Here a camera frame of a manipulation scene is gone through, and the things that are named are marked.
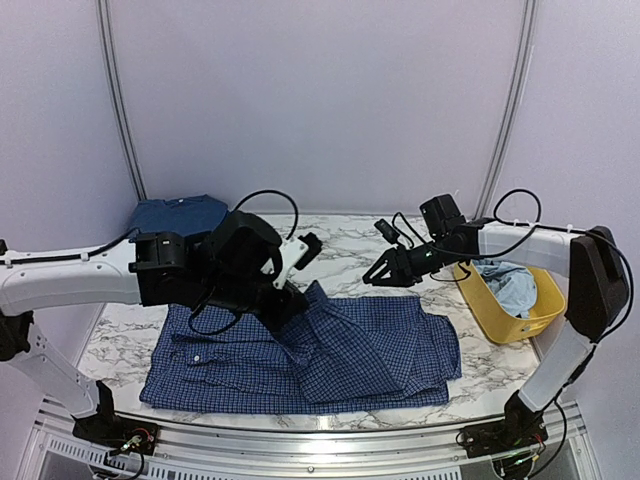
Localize left aluminium wall post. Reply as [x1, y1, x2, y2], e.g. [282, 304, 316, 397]
[95, 0, 147, 201]

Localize blue plaid button shirt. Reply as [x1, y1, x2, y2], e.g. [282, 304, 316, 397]
[139, 283, 461, 415]

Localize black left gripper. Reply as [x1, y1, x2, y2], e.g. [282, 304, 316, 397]
[200, 274, 311, 337]

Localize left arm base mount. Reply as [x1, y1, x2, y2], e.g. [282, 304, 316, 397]
[72, 418, 159, 456]

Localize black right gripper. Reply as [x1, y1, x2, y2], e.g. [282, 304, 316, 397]
[363, 236, 463, 287]

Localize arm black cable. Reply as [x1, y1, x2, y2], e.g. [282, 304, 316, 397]
[392, 188, 631, 301]
[99, 188, 300, 336]

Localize aluminium wall post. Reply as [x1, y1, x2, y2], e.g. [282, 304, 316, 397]
[473, 0, 539, 218]
[95, 0, 147, 201]

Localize folded dark blue t-shirt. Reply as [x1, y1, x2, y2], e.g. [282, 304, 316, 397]
[126, 195, 229, 240]

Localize right aluminium wall post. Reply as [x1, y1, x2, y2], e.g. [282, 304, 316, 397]
[473, 0, 539, 218]

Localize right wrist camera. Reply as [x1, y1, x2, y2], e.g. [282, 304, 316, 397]
[374, 219, 399, 245]

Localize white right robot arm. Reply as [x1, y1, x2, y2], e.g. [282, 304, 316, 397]
[363, 194, 634, 448]

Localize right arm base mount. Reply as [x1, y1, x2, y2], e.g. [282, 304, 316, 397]
[455, 420, 548, 458]

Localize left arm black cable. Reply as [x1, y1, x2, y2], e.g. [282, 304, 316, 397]
[99, 188, 300, 336]

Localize light blue crumpled garment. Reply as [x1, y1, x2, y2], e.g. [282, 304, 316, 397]
[473, 260, 538, 319]

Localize yellow plastic laundry basket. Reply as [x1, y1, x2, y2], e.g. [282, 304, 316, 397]
[453, 260, 566, 344]

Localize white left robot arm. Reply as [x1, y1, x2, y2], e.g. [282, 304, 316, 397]
[1, 210, 322, 445]

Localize aluminium front rail frame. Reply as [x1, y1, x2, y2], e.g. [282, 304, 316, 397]
[16, 398, 602, 479]

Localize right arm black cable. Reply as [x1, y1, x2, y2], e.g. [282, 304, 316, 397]
[392, 188, 631, 301]

